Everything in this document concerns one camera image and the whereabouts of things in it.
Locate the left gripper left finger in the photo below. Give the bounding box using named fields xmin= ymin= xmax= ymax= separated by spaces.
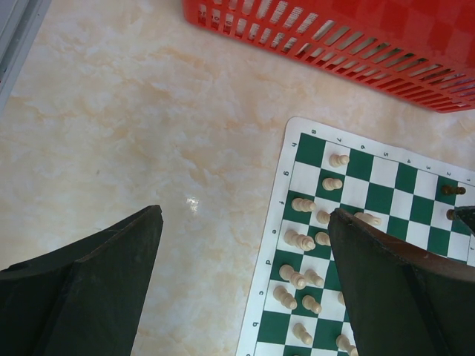
xmin=1 ymin=205 xmax=163 ymax=355

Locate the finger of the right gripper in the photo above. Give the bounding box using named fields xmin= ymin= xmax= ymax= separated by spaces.
xmin=453 ymin=205 xmax=475 ymax=234

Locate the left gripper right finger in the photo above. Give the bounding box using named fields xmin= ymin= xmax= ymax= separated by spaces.
xmin=328 ymin=208 xmax=474 ymax=355

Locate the dark pawn g2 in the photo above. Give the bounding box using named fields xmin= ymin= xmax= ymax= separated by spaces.
xmin=446 ymin=209 xmax=457 ymax=220

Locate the dark pawn h2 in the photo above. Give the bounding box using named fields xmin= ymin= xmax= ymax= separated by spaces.
xmin=441 ymin=185 xmax=466 ymax=196

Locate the green white chess mat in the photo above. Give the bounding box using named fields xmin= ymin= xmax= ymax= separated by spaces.
xmin=237 ymin=117 xmax=474 ymax=355

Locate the red plastic shopping basket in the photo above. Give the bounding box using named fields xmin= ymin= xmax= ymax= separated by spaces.
xmin=183 ymin=1 xmax=474 ymax=113

